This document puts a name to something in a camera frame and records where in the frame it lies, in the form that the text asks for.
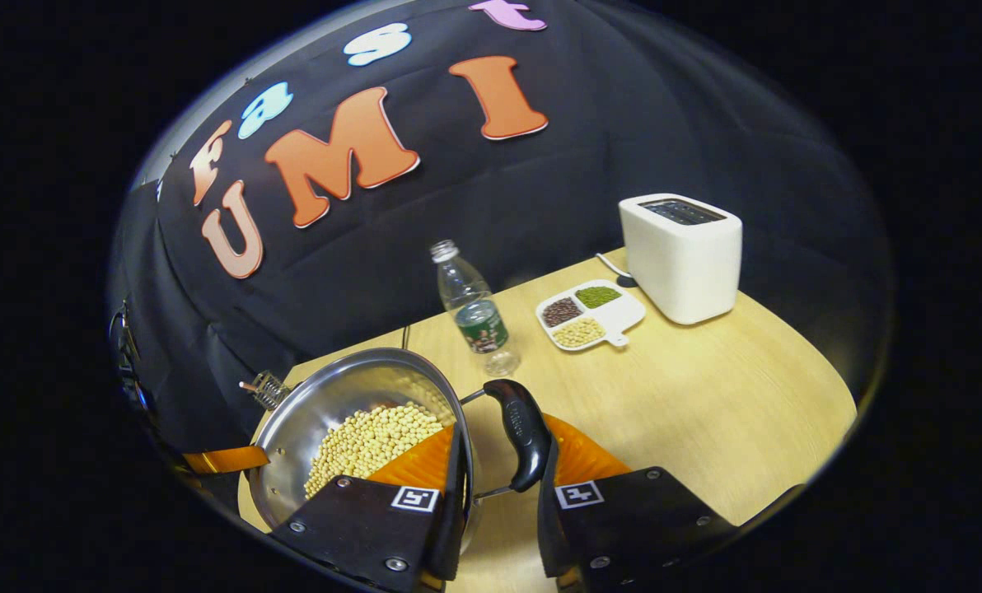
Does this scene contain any white toaster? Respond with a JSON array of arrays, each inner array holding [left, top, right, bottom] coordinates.
[[619, 193, 743, 325]]

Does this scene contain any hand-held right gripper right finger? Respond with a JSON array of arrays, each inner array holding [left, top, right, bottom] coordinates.
[[536, 412, 739, 590]]

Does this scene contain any white toaster cord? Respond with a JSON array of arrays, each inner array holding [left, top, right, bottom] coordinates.
[[596, 251, 638, 289]]

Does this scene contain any white divided bean plate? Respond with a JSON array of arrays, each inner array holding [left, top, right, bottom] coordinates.
[[535, 279, 647, 353]]

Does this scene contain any steel pot with black handles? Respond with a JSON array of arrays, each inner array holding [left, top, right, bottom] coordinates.
[[248, 346, 554, 553]]

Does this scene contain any pile of soybeans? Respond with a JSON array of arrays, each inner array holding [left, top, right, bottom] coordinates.
[[304, 401, 447, 501]]

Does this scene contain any small metal wire holder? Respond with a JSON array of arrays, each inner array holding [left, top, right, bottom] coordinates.
[[239, 370, 292, 411]]

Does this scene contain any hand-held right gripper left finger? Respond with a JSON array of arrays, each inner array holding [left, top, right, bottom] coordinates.
[[269, 420, 471, 590]]

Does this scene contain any clear plastic water bottle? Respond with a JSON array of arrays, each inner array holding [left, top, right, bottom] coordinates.
[[430, 239, 521, 378]]

